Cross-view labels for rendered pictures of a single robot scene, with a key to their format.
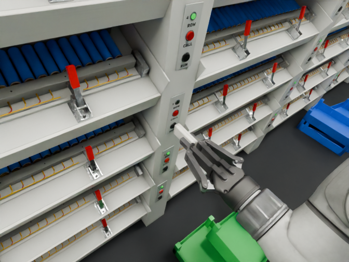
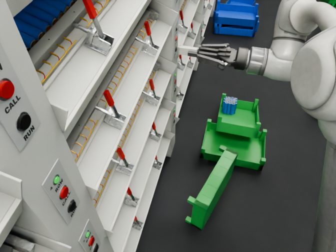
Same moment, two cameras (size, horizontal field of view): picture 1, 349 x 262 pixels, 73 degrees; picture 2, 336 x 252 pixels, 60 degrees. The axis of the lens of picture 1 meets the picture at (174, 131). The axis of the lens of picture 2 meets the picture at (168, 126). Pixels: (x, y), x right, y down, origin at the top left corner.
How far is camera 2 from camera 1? 59 cm
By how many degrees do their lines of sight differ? 19
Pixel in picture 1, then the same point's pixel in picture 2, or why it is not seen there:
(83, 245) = (150, 181)
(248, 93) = (189, 13)
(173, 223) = (186, 143)
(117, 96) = (156, 36)
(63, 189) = (147, 117)
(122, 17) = not seen: outside the picture
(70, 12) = not seen: outside the picture
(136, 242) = (173, 169)
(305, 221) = (279, 45)
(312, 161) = not seen: hidden behind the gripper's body
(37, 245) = (140, 177)
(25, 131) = (140, 71)
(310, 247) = (287, 54)
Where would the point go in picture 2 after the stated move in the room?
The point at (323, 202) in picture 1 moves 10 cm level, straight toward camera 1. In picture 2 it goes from (281, 32) to (277, 49)
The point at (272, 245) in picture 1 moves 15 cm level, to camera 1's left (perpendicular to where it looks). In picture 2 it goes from (272, 66) to (234, 81)
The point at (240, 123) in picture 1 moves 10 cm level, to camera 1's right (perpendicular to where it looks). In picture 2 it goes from (188, 42) to (205, 37)
